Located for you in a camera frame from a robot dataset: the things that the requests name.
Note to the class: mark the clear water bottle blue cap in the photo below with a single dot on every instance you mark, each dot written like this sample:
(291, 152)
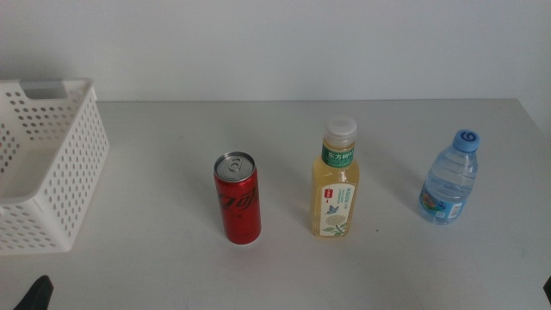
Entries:
(450, 181)

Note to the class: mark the yellow tea bottle white cap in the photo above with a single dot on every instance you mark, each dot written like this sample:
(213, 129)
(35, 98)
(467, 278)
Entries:
(333, 189)

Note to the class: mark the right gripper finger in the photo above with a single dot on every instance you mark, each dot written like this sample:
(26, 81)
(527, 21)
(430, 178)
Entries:
(548, 290)

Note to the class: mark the red cola can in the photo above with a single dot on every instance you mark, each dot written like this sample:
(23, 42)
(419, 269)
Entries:
(239, 202)

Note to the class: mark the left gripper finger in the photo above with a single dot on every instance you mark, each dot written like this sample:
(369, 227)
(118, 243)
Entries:
(36, 297)

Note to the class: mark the white perforated plastic basket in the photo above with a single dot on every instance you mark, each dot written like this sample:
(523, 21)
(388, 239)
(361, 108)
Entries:
(77, 181)

